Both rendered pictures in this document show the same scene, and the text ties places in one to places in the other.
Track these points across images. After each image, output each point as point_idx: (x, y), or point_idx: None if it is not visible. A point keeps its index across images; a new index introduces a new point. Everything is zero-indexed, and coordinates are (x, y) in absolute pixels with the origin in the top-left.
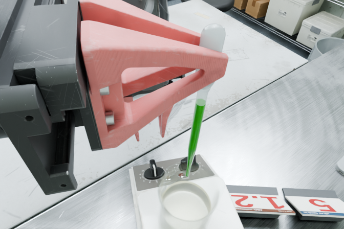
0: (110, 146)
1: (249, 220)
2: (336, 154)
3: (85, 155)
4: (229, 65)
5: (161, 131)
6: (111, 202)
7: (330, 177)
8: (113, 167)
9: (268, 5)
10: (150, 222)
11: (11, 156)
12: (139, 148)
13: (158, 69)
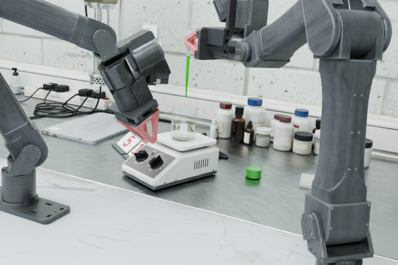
0: None
1: None
2: (81, 143)
3: (153, 210)
4: None
5: (146, 131)
6: (179, 193)
7: (102, 145)
8: (153, 198)
9: None
10: (191, 144)
11: (186, 241)
12: (127, 193)
13: (193, 45)
